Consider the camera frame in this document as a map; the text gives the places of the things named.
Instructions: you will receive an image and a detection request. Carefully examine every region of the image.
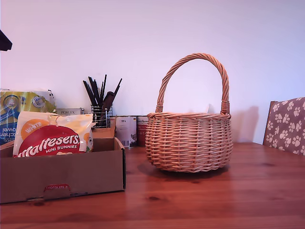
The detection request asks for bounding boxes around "white Maltesers mini bunnies bag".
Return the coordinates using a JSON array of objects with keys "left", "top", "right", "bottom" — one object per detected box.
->
[{"left": 12, "top": 110, "right": 94, "bottom": 158}]

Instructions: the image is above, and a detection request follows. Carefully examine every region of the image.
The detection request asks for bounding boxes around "white Porlex box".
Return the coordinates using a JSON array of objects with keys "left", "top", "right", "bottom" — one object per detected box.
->
[{"left": 55, "top": 107, "right": 85, "bottom": 118}]

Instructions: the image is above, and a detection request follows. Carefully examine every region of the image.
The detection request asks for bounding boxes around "brown cardboard box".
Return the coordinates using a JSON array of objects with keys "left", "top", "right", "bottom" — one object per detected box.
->
[{"left": 0, "top": 126, "right": 127, "bottom": 205}]

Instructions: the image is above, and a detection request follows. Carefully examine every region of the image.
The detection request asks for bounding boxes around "kitchen towel pack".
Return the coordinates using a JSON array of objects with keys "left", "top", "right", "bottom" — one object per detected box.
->
[{"left": 0, "top": 89, "right": 57, "bottom": 146}]

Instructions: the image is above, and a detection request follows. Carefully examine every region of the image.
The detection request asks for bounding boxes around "black chopstick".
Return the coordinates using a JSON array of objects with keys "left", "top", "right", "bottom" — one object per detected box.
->
[
  {"left": 93, "top": 79, "right": 100, "bottom": 106},
  {"left": 82, "top": 80, "right": 98, "bottom": 107},
  {"left": 101, "top": 74, "right": 108, "bottom": 103},
  {"left": 88, "top": 76, "right": 102, "bottom": 107},
  {"left": 111, "top": 77, "right": 123, "bottom": 102}
]

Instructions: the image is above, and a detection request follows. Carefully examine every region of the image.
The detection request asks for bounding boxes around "dark brown wooden utensil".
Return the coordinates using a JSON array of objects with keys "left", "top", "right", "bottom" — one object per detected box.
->
[{"left": 102, "top": 91, "right": 115, "bottom": 120}]

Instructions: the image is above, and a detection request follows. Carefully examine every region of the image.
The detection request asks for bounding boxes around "red labelled tin can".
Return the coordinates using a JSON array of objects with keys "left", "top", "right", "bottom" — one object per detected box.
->
[{"left": 136, "top": 115, "right": 149, "bottom": 146}]

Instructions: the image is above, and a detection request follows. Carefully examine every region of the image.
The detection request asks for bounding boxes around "chair with paw print cover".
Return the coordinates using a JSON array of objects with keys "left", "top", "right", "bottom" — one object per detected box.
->
[{"left": 263, "top": 96, "right": 305, "bottom": 156}]

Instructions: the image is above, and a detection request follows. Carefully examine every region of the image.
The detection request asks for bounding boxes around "wire utensil holder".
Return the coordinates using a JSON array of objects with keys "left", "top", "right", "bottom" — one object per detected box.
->
[{"left": 90, "top": 104, "right": 114, "bottom": 128}]

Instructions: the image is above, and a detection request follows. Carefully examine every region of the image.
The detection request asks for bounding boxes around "woven wicker basket with handle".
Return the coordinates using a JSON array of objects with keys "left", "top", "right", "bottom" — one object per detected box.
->
[{"left": 145, "top": 52, "right": 233, "bottom": 174}]

